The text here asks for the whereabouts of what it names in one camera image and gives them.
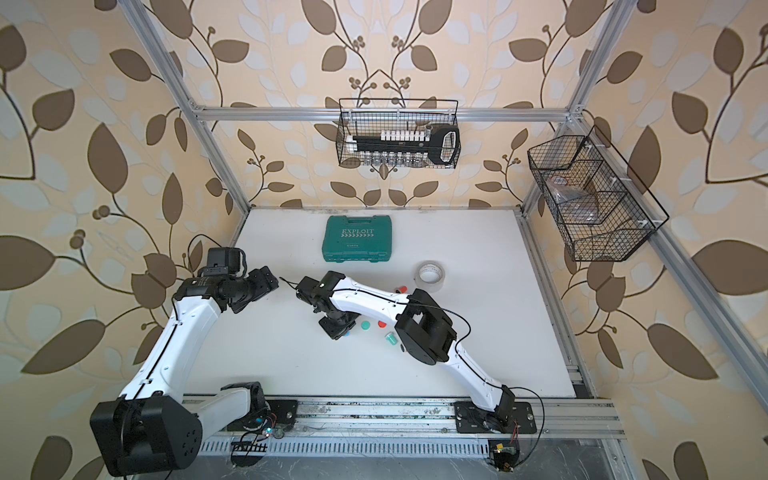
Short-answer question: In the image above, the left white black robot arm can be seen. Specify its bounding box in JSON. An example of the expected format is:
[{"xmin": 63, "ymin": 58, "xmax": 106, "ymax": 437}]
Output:
[{"xmin": 90, "ymin": 267, "xmax": 279, "ymax": 477}]

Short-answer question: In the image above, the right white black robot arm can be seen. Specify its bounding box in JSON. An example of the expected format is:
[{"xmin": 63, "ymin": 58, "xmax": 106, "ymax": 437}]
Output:
[{"xmin": 294, "ymin": 271, "xmax": 538, "ymax": 435}]

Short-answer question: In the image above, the green plastic tool case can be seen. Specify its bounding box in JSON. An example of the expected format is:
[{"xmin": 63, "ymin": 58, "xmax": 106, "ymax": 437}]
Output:
[{"xmin": 321, "ymin": 215, "xmax": 393, "ymax": 263}]

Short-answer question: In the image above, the clear tape roll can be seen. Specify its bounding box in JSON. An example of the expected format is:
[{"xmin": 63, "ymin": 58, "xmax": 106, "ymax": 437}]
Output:
[{"xmin": 414, "ymin": 261, "xmax": 446, "ymax": 293}]

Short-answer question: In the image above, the black white tool in basket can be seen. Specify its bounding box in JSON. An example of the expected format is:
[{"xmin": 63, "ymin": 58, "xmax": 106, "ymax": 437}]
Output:
[{"xmin": 339, "ymin": 124, "xmax": 461, "ymax": 168}]

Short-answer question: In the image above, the plastic bag in basket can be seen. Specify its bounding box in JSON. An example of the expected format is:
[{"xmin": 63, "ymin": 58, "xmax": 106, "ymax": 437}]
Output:
[{"xmin": 547, "ymin": 176, "xmax": 599, "ymax": 224}]

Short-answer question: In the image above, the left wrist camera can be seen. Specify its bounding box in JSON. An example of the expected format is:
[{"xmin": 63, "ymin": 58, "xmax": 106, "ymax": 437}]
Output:
[{"xmin": 200, "ymin": 247, "xmax": 247, "ymax": 278}]

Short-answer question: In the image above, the centre black wire basket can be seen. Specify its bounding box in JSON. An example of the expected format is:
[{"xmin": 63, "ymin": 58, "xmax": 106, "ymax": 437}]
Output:
[{"xmin": 335, "ymin": 97, "xmax": 461, "ymax": 169}]

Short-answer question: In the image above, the black wire basket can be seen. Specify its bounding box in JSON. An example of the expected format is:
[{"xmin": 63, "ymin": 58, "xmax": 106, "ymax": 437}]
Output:
[
  {"xmin": 527, "ymin": 126, "xmax": 669, "ymax": 262},
  {"xmin": 335, "ymin": 97, "xmax": 461, "ymax": 169}
]

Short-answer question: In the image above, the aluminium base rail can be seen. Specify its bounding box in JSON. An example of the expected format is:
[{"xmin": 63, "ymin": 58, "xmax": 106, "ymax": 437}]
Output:
[{"xmin": 199, "ymin": 396, "xmax": 626, "ymax": 459}]

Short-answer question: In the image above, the right black wire basket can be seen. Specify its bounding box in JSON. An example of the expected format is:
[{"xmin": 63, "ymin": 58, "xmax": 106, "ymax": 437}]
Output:
[{"xmin": 527, "ymin": 126, "xmax": 669, "ymax": 262}]

